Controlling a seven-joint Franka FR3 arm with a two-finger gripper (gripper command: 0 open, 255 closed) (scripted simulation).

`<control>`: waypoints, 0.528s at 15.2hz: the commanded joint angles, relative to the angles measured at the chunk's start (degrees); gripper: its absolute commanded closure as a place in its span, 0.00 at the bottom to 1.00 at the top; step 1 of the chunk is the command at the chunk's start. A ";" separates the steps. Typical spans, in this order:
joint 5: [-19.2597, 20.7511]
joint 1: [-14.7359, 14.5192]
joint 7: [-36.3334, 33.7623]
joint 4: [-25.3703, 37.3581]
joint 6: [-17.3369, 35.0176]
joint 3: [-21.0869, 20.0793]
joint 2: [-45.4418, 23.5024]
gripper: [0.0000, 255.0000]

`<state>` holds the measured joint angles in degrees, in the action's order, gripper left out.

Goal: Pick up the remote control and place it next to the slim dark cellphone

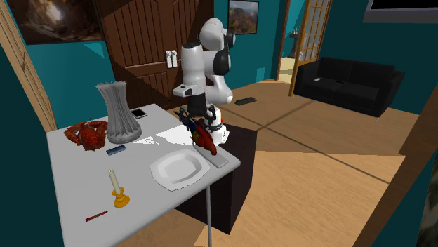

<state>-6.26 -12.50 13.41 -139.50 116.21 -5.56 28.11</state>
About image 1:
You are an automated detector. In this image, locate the red parrot figure grey base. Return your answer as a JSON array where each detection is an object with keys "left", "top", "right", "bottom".
[{"left": 180, "top": 114, "right": 230, "bottom": 169}]

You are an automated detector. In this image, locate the black flat floor object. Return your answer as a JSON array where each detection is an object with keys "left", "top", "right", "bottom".
[{"left": 234, "top": 96, "right": 257, "bottom": 107}]

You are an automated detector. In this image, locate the white plate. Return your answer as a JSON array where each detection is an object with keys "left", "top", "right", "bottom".
[{"left": 149, "top": 147, "right": 211, "bottom": 192}]

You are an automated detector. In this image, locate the dark robot stand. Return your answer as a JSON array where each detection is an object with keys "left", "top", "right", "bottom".
[{"left": 175, "top": 123, "right": 258, "bottom": 236}]

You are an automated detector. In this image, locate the grey ribbed vase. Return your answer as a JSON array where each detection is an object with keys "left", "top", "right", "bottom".
[{"left": 95, "top": 80, "right": 142, "bottom": 145}]

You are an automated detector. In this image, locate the brown wooden door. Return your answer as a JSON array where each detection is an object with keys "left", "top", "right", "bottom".
[{"left": 95, "top": 0, "right": 215, "bottom": 111}]

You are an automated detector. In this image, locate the small blue flat box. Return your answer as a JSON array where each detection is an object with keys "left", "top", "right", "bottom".
[{"left": 105, "top": 144, "right": 128, "bottom": 156}]

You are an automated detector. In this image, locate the red crab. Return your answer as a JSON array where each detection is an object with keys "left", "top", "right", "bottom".
[{"left": 63, "top": 119, "right": 109, "bottom": 152}]

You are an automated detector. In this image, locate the white candle yellow holder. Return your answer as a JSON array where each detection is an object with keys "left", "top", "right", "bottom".
[{"left": 107, "top": 168, "right": 131, "bottom": 209}]

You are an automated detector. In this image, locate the grey table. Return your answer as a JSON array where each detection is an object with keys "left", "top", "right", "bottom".
[{"left": 46, "top": 103, "right": 241, "bottom": 247}]

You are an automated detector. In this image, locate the wooden glass-pane door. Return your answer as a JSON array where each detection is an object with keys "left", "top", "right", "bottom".
[{"left": 288, "top": 0, "right": 333, "bottom": 98}]

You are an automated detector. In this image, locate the red pen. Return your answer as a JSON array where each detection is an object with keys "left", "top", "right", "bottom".
[{"left": 84, "top": 211, "right": 110, "bottom": 223}]

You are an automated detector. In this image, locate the black sofa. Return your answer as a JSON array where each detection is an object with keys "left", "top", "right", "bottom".
[{"left": 293, "top": 56, "right": 406, "bottom": 118}]

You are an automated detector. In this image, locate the light wooden door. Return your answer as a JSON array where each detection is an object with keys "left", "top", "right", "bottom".
[{"left": 0, "top": 0, "right": 58, "bottom": 133}]

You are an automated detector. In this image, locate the landscape wall picture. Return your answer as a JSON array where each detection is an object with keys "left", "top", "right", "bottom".
[{"left": 227, "top": 0, "right": 260, "bottom": 35}]

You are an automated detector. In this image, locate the large dark wall picture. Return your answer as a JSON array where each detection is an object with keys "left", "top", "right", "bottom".
[{"left": 6, "top": 0, "right": 105, "bottom": 46}]

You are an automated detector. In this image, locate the dark window grey frame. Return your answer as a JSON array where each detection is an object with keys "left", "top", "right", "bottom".
[{"left": 362, "top": 0, "right": 438, "bottom": 25}]

